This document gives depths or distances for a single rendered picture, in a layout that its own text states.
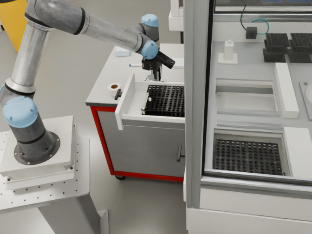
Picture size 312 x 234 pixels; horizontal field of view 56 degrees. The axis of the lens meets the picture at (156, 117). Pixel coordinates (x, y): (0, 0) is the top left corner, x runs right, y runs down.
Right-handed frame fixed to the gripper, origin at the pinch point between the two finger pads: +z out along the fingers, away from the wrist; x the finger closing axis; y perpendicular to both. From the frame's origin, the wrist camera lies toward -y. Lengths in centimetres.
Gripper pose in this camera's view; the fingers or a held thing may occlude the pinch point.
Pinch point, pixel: (159, 81)
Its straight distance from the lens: 157.8
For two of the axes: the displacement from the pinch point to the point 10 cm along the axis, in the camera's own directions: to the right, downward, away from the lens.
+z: 0.7, 7.3, 6.8
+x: -3.4, 6.6, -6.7
